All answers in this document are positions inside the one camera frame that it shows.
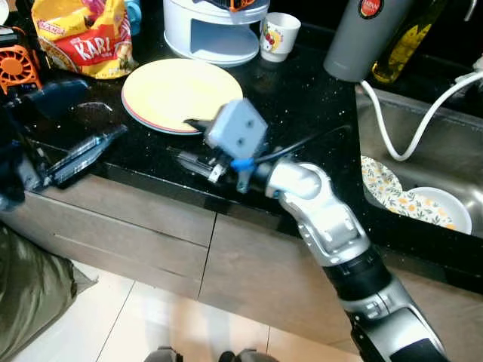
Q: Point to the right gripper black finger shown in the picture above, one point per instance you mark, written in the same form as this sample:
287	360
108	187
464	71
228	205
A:
202	127
198	166

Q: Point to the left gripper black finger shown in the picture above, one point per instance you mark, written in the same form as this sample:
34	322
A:
87	154
53	98

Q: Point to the yellow plate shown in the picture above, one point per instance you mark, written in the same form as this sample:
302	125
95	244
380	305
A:
170	94

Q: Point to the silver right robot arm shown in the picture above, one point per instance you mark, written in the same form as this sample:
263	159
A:
332	234

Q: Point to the orange plastic fan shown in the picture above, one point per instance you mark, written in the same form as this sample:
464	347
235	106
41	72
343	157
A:
19	68

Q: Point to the yellow red snack bag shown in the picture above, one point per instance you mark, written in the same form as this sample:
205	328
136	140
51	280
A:
87	41

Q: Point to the stainless steel sink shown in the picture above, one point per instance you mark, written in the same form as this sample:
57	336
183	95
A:
453	151

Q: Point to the grey wooden cabinet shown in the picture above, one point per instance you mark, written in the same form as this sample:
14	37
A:
113	226

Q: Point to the white bowl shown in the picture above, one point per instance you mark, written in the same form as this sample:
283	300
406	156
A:
441	211

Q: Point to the olive oil glass bottle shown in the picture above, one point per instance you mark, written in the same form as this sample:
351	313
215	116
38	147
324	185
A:
407	49

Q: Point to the white round plastic appliance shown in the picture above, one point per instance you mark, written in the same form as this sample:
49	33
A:
215	15

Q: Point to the white printed paper cup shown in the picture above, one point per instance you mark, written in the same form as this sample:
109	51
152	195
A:
279	38

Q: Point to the blue cup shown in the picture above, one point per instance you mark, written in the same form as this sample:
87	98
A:
134	11

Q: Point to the olive green bag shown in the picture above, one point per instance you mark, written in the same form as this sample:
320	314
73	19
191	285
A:
34	294

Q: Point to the grey tumbler bottle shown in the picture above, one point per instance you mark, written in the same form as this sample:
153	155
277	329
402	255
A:
362	41

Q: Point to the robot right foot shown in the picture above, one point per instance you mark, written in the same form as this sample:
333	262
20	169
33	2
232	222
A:
253	356

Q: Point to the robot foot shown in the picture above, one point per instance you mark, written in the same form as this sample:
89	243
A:
162	355
253	356

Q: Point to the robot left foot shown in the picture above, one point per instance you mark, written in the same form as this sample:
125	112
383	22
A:
162	355

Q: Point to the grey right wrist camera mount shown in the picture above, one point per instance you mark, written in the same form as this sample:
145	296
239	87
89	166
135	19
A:
238	130

